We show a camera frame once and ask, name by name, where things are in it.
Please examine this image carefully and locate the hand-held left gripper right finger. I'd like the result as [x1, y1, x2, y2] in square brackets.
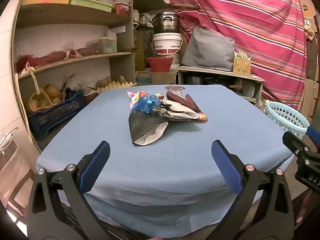
[211, 140, 294, 240]

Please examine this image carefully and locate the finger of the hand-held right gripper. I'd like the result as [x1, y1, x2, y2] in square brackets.
[306, 126, 320, 153]
[282, 131, 316, 164]

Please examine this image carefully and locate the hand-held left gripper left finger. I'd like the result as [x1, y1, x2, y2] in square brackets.
[27, 141, 111, 240]

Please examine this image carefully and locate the light blue plastic basket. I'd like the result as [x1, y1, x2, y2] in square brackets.
[265, 101, 311, 140]

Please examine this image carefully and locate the black mesh-print pouch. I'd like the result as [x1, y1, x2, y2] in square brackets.
[128, 112, 168, 146]

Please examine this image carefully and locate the brown wrapper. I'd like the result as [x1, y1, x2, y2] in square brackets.
[184, 94, 202, 114]
[166, 91, 188, 104]

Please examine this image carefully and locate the newsprint paper bag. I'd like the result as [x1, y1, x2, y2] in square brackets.
[159, 99, 200, 123]

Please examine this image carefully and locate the pink colourful snack wrapper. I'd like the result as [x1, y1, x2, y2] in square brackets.
[127, 91, 150, 111]

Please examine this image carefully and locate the blue plastic bag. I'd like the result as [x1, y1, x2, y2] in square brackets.
[131, 94, 160, 115]

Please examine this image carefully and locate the blue tablecloth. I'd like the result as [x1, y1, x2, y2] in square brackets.
[36, 84, 295, 238]

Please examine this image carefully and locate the dark blue plastic crate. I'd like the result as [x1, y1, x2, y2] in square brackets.
[27, 88, 85, 141]

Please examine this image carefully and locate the yellow egg tray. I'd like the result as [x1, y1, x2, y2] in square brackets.
[97, 81, 137, 94]

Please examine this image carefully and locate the wicker basket of potatoes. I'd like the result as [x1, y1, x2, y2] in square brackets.
[27, 74, 63, 113]

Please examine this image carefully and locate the small wooden cabinet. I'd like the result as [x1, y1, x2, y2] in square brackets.
[176, 66, 266, 105]

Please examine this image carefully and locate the clear plastic bottle orange cap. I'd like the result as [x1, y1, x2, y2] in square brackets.
[165, 85, 187, 96]

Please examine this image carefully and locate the yellow utensil holder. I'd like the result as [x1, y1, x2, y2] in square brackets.
[233, 50, 252, 77]

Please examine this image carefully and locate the cardboard box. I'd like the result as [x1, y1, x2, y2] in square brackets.
[135, 69, 178, 86]

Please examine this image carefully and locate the grey cloth cover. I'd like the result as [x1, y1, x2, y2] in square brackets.
[181, 27, 236, 72]

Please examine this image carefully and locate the red mesh bag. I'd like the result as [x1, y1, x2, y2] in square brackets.
[16, 48, 98, 73]

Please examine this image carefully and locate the red plastic basin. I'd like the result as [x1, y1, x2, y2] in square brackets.
[146, 57, 174, 73]

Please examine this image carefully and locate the clear plastic container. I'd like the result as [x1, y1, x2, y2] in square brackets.
[98, 36, 118, 54]

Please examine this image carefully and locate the yellow oil bottle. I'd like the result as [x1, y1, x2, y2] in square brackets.
[133, 27, 147, 71]

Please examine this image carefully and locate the red striped cloth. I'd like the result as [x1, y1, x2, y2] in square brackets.
[166, 0, 307, 110]

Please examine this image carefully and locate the white plastic bucket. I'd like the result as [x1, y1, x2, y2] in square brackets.
[151, 33, 183, 56]

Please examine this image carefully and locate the large wooden shelf unit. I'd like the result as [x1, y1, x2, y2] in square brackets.
[11, 0, 137, 143]

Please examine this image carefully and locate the metal cooking pot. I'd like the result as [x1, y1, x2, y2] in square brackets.
[152, 12, 184, 34]

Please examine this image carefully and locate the small red basket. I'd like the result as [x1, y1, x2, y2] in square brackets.
[112, 2, 132, 17]

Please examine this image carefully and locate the green plastic tray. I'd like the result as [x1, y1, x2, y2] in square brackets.
[69, 0, 113, 13]

